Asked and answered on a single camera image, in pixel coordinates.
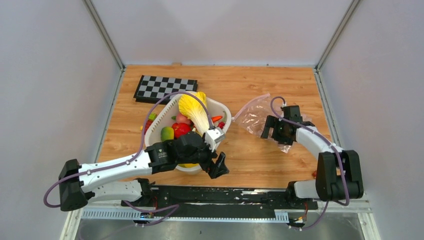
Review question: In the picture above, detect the yellow napa cabbage toy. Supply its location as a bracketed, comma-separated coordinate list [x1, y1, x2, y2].
[178, 91, 211, 136]

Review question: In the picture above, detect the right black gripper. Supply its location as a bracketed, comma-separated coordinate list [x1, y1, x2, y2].
[261, 115, 293, 146]

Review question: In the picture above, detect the clear zip top bag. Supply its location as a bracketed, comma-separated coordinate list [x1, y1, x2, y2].
[232, 93, 316, 153]

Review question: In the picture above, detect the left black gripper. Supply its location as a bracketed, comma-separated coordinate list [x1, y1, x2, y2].
[178, 135, 230, 179]

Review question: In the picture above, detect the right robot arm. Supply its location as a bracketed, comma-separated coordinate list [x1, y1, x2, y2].
[260, 105, 364, 209]

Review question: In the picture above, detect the black white checkerboard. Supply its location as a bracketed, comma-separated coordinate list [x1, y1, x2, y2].
[133, 75, 198, 104]

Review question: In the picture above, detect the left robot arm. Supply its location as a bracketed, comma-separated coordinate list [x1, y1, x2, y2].
[58, 128, 229, 212]

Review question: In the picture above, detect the white slotted cable duct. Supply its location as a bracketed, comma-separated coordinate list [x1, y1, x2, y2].
[81, 208, 290, 223]

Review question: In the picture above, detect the white plastic basket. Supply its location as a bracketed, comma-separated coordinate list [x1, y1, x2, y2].
[142, 91, 230, 179]

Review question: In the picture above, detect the yellow lemon toy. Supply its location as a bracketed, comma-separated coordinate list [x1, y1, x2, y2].
[179, 163, 199, 168]

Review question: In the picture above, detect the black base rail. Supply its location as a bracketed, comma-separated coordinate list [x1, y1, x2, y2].
[131, 185, 318, 219]

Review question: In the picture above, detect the green orange mango toy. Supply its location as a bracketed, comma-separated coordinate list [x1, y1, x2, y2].
[160, 126, 175, 142]

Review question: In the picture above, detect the orange carrot toy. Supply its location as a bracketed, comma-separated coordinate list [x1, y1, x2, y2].
[211, 115, 223, 123]

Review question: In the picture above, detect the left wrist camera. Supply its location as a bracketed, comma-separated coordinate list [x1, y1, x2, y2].
[204, 127, 225, 145]

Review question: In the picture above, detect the pink peach toy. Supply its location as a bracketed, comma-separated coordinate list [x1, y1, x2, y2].
[175, 113, 192, 125]

